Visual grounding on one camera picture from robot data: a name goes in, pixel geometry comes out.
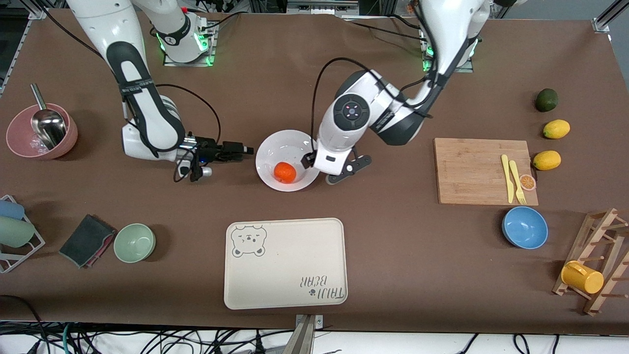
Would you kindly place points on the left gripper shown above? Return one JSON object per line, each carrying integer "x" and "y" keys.
{"x": 308, "y": 160}

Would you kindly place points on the cream bear print tray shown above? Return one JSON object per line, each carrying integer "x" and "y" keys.
{"x": 285, "y": 265}

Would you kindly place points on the metal scoop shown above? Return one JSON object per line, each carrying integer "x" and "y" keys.
{"x": 49, "y": 128}

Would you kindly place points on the yellow cup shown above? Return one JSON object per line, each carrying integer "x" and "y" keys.
{"x": 582, "y": 278}

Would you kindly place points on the aluminium corner profile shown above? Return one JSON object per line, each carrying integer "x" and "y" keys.
{"x": 602, "y": 23}

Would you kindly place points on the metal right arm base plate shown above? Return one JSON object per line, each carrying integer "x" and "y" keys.
{"x": 211, "y": 56}

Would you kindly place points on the blue cup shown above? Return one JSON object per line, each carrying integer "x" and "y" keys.
{"x": 11, "y": 210}

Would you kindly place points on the toy orange slice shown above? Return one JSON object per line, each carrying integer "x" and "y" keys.
{"x": 528, "y": 182}

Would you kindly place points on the pale green bowl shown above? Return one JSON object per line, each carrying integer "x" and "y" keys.
{"x": 134, "y": 243}

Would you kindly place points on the blue bowl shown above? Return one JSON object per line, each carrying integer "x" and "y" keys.
{"x": 525, "y": 228}

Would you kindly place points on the wooden cutting board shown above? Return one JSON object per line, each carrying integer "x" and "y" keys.
{"x": 467, "y": 172}

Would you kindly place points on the metal frame bar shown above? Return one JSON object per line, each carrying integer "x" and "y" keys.
{"x": 319, "y": 6}

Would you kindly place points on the pale green cup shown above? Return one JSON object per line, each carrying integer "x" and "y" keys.
{"x": 14, "y": 232}

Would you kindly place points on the wooden cup rack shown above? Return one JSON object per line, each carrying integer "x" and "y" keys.
{"x": 597, "y": 246}

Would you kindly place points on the yellow lemon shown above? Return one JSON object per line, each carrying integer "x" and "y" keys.
{"x": 556, "y": 129}
{"x": 547, "y": 161}

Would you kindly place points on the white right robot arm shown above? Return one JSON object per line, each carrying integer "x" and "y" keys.
{"x": 147, "y": 118}

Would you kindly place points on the white round plate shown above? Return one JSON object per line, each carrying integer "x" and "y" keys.
{"x": 289, "y": 147}

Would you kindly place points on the pink bowl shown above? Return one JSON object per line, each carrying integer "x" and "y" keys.
{"x": 19, "y": 132}

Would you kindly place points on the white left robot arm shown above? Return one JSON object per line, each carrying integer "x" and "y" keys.
{"x": 388, "y": 113}

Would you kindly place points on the dark grey folded cloth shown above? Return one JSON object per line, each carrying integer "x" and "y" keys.
{"x": 86, "y": 241}

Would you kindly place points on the dark green avocado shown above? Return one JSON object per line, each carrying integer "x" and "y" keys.
{"x": 546, "y": 100}

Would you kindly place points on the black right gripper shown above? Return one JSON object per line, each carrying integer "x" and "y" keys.
{"x": 212, "y": 149}

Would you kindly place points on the yellow plastic knife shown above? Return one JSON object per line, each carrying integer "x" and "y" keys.
{"x": 507, "y": 177}

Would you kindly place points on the orange fruit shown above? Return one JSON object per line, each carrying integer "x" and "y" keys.
{"x": 285, "y": 172}

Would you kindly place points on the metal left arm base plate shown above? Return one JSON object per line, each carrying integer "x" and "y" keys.
{"x": 467, "y": 66}

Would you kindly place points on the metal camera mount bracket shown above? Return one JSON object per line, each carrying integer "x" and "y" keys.
{"x": 304, "y": 339}

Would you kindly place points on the yellow plastic fork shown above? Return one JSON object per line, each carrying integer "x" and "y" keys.
{"x": 516, "y": 179}

